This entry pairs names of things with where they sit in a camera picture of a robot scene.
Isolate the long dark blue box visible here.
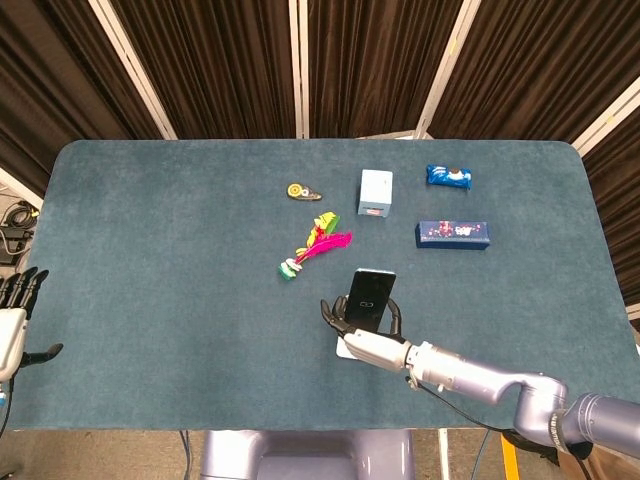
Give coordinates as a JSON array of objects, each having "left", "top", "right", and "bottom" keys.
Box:
[{"left": 414, "top": 220, "right": 491, "bottom": 251}]

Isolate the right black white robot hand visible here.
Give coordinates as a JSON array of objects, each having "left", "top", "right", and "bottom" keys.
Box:
[{"left": 319, "top": 294, "right": 412, "bottom": 374}]

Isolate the black smartphone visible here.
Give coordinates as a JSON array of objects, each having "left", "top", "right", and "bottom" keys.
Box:
[{"left": 343, "top": 268, "right": 398, "bottom": 332}]

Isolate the light blue cardboard box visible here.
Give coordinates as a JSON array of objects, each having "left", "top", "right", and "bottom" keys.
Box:
[{"left": 356, "top": 168, "right": 394, "bottom": 219}]

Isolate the white partition frame post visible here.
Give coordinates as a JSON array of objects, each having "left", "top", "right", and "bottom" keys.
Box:
[
  {"left": 414, "top": 0, "right": 482, "bottom": 140},
  {"left": 0, "top": 166, "right": 45, "bottom": 211},
  {"left": 288, "top": 0, "right": 311, "bottom": 140},
  {"left": 571, "top": 74, "right": 640, "bottom": 159},
  {"left": 88, "top": 0, "right": 178, "bottom": 141}
]

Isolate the brown pleated curtain panel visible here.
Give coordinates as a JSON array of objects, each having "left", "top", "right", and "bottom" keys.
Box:
[
  {"left": 428, "top": 0, "right": 640, "bottom": 141},
  {"left": 0, "top": 0, "right": 164, "bottom": 199},
  {"left": 108, "top": 0, "right": 301, "bottom": 140},
  {"left": 582, "top": 102, "right": 640, "bottom": 331},
  {"left": 307, "top": 0, "right": 466, "bottom": 139}
]

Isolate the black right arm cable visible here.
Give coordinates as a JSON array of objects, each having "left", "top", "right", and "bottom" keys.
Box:
[{"left": 405, "top": 374, "right": 594, "bottom": 480}]

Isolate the blue fabric table cover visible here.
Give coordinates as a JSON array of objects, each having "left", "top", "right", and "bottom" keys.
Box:
[{"left": 7, "top": 138, "right": 639, "bottom": 432}]

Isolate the black yellow correction tape dispenser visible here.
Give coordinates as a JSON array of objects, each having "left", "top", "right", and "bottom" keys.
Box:
[{"left": 286, "top": 182, "right": 323, "bottom": 202}]

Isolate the blue cookie snack packet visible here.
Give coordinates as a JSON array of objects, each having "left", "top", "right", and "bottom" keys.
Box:
[{"left": 424, "top": 164, "right": 473, "bottom": 191}]

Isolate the white folding phone stand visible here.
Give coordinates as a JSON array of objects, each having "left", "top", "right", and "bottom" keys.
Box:
[{"left": 335, "top": 337, "right": 363, "bottom": 360}]

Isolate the feather shuttlecock with green base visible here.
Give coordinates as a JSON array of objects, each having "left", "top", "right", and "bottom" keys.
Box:
[{"left": 277, "top": 211, "right": 354, "bottom": 282}]

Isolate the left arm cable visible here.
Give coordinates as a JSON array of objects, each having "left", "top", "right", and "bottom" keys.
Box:
[{"left": 0, "top": 378, "right": 15, "bottom": 441}]

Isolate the silver robot torso base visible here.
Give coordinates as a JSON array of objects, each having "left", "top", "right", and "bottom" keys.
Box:
[{"left": 199, "top": 428, "right": 416, "bottom": 480}]

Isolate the black cable bundle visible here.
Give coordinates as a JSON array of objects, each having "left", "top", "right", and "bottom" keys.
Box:
[{"left": 0, "top": 199, "right": 40, "bottom": 266}]

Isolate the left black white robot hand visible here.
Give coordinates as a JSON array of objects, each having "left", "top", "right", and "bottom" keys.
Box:
[{"left": 0, "top": 267, "right": 65, "bottom": 384}]

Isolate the white table leg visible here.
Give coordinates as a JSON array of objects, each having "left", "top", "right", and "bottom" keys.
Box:
[{"left": 438, "top": 428, "right": 452, "bottom": 480}]

